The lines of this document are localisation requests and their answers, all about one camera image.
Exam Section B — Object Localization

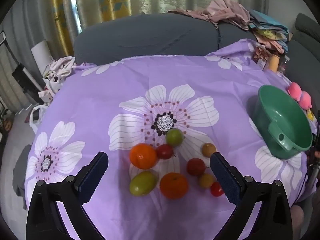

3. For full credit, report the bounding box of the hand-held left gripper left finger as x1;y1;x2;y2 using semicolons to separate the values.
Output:
26;151;109;240

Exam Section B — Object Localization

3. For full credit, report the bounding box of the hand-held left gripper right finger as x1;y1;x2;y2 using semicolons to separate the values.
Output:
209;152;293;240

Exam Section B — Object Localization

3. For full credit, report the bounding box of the small red cherry tomato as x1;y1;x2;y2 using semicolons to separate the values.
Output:
210;181;224;197

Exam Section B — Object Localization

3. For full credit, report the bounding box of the yellow round longan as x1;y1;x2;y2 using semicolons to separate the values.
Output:
198;173;215;188

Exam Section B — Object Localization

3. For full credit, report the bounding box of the brown round longan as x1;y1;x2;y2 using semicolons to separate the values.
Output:
202;143;217;158

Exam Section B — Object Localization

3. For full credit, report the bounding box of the large green jujube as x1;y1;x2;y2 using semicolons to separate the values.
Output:
129;171;157;196

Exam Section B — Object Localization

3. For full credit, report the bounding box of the large orange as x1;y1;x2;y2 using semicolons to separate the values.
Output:
129;143;158;170
160;172;188;200

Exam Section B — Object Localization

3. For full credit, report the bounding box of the small green jujube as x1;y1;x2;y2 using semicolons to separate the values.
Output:
165;128;185;147

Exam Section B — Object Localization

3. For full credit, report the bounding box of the red tomato with stem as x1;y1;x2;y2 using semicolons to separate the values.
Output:
156;144;174;160

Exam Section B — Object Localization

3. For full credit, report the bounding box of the green plastic basin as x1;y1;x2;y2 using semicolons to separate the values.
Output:
251;84;313;160

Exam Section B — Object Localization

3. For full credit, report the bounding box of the person's right forearm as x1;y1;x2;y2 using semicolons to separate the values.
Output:
291;196;320;240

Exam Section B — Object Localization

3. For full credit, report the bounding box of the white plastic bag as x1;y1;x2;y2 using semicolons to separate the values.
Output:
29;104;48;133

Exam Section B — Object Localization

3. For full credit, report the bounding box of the purple floral cloth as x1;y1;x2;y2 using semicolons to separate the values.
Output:
24;39;319;240

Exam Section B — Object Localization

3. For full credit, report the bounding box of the white clothes pile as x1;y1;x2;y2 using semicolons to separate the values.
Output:
42;56;77;103

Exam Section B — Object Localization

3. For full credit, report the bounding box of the pink plush toy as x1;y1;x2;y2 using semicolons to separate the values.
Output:
287;82;313;110

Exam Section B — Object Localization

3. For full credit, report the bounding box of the black stand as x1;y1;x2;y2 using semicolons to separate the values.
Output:
0;31;43;105

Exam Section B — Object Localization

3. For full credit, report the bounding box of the white cylinder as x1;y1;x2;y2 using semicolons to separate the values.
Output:
31;40;54;75

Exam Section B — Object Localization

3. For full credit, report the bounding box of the grey recliner sofa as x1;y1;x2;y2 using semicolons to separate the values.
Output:
286;12;320;80

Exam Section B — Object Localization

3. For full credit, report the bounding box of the pink clothes pile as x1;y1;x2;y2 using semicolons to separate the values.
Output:
167;0;250;30

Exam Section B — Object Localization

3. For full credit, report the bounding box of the yellow patterned curtain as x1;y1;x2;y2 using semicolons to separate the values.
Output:
51;0;132;55

